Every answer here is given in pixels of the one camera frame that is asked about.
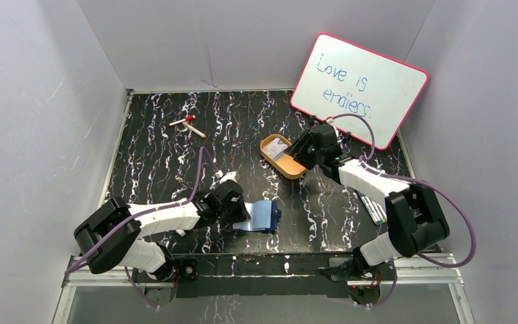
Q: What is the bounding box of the red capped marker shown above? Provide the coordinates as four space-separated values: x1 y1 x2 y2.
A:
169 115 196 127

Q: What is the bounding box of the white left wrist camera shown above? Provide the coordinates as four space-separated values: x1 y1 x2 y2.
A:
219 171 239 184

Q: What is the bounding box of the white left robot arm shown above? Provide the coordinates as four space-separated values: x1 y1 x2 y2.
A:
74 179 251 281

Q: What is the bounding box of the yellow oval tray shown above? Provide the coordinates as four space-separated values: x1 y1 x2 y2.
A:
260 134 306 180

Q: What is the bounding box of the coloured marker pen set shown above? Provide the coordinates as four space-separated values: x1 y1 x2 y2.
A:
357 192 387 225

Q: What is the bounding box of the orange capped marker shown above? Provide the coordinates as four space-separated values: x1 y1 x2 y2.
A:
182 122 207 138

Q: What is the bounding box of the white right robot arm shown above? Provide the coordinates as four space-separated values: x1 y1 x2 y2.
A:
285 124 450 279

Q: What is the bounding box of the blue leather card holder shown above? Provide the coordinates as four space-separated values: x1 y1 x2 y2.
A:
230 200 282 233

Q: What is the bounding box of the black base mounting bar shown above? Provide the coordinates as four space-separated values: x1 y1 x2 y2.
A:
129 252 421 300

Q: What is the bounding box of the pink framed whiteboard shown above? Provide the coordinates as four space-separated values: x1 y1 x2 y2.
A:
290 33 429 150

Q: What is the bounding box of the silver credit card stack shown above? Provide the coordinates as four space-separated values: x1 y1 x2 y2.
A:
263 137 289 161

